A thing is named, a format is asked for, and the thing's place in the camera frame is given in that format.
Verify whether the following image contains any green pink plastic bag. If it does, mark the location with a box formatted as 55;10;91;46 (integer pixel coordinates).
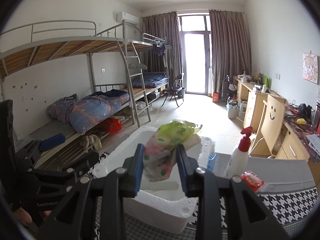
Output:
143;120;202;182

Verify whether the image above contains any person's left hand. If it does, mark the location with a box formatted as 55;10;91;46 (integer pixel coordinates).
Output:
12;207;52;227

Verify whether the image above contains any white styrofoam box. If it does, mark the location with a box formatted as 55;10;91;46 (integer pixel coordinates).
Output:
93;125;217;235

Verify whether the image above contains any white lotion pump bottle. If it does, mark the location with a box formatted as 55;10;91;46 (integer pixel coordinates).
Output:
224;126;253;178

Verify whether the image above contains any blue orange plaid quilt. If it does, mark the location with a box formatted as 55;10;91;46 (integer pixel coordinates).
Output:
46;89;130;135

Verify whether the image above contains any red snack packet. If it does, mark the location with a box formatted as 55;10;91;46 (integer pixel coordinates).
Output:
241;171;265;192

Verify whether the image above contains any red plastic bag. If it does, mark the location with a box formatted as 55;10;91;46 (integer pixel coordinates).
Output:
99;118;122;134

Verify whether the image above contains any white bucket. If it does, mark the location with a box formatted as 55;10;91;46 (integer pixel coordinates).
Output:
226;100;239;119

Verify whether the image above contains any orange box on floor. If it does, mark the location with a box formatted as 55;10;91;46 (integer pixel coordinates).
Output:
212;92;219;103

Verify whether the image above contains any metal bunk bed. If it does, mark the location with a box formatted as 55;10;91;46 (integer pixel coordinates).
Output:
1;20;165;171

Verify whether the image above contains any wooden smiley face chair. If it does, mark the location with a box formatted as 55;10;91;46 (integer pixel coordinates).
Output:
249;95;285;158

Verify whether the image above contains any black folding chair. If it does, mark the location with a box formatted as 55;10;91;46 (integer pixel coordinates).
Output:
162;73;185;107

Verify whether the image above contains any far blue plaid bedding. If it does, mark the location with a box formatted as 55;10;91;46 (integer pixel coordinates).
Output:
132;72;170;88

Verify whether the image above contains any light wooden desk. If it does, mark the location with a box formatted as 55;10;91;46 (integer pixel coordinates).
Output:
233;75;320;196

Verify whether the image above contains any yellow object on desk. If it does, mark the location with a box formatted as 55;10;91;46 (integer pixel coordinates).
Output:
296;118;306;125

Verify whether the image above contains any right brown curtain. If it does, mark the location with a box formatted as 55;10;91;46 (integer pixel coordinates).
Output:
209;10;252;93

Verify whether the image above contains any brown curtain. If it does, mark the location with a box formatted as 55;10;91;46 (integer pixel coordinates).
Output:
209;10;252;93
142;11;182;82

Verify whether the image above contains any white air conditioner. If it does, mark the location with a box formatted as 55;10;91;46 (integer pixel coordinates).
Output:
116;12;139;25

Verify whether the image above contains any glass balcony door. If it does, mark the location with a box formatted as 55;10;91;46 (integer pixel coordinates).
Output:
178;12;212;95

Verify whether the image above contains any left brown curtain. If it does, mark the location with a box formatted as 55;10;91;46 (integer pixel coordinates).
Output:
142;11;182;82

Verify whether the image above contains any pink cartoon wall picture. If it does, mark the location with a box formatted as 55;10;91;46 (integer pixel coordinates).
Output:
303;54;318;83

